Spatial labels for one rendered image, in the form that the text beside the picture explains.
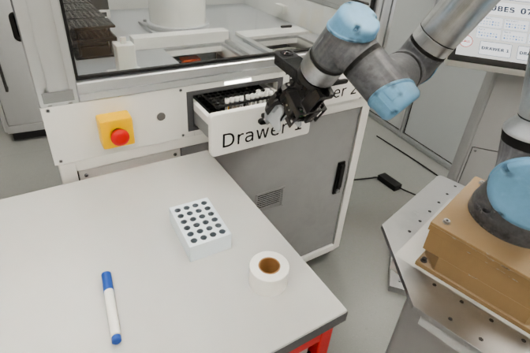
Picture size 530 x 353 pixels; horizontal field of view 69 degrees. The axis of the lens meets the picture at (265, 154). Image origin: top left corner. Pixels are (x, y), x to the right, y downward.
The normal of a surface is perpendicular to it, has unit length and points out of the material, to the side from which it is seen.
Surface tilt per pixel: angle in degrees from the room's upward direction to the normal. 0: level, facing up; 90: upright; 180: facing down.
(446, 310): 0
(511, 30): 50
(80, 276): 0
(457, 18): 99
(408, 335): 90
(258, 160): 90
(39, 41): 90
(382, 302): 0
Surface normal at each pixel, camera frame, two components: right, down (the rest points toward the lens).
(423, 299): 0.06, -0.85
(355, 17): 0.35, -0.43
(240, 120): 0.52, 0.48
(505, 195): -0.60, 0.49
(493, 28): -0.19, -0.18
